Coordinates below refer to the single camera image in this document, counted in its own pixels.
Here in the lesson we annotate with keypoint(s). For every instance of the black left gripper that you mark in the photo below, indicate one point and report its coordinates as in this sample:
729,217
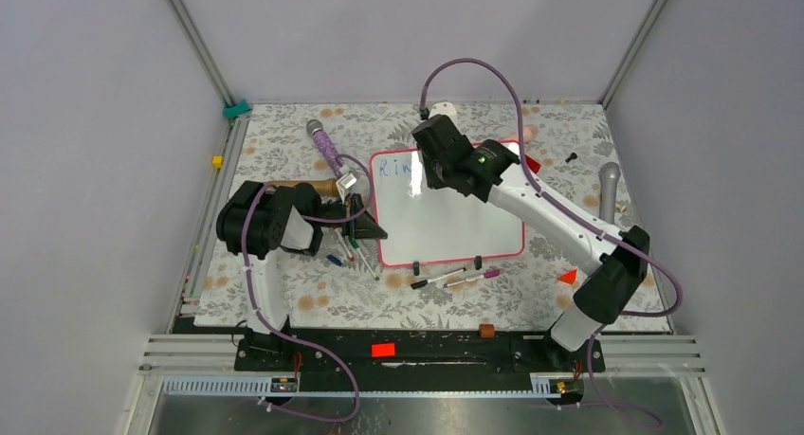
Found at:
366,226

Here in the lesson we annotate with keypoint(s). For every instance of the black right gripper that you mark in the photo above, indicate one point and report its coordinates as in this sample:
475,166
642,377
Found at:
432,178

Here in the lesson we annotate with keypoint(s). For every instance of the pink framed whiteboard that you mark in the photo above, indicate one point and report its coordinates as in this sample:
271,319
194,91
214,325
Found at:
435,226

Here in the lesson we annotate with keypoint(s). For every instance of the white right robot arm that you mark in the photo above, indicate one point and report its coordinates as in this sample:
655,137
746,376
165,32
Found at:
612,259

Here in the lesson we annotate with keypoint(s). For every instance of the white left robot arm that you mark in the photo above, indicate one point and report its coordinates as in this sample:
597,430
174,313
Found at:
260,221

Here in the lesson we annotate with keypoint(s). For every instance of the green capped marker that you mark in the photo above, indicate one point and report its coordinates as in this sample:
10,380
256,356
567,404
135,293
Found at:
355,244

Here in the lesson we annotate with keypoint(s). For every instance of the red capped marker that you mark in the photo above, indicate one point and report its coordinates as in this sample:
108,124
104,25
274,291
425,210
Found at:
348,249

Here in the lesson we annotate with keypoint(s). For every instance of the blue marker cap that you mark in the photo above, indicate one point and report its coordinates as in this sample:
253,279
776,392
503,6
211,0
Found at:
333,259

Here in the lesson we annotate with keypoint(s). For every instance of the black capped marker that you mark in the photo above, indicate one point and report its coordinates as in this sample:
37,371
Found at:
425,282

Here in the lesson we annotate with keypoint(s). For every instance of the purple glitter microphone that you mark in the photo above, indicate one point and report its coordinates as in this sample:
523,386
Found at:
327,148

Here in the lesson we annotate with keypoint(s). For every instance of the floral patterned mat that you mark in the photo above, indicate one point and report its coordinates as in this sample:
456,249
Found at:
526,296

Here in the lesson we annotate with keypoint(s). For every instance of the red tape label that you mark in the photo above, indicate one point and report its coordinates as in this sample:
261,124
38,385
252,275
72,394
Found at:
383,350

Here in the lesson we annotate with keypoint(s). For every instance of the purple capped marker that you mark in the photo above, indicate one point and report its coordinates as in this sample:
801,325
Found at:
486,275

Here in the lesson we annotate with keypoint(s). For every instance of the brown small block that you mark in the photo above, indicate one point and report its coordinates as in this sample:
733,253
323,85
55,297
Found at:
487,330

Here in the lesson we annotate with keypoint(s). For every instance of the yellow small cube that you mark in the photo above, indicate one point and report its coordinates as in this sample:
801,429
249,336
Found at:
218,162

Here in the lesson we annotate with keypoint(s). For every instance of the silver toy microphone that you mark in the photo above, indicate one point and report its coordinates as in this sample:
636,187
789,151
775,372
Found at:
609,176

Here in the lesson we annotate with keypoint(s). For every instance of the orange triangle block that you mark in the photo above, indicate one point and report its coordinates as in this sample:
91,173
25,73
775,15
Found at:
569,277

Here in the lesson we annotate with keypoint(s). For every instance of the green corner clamp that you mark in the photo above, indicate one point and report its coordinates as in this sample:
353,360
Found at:
236,110

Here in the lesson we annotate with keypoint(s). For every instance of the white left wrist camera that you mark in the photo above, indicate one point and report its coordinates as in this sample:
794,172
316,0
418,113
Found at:
344,184

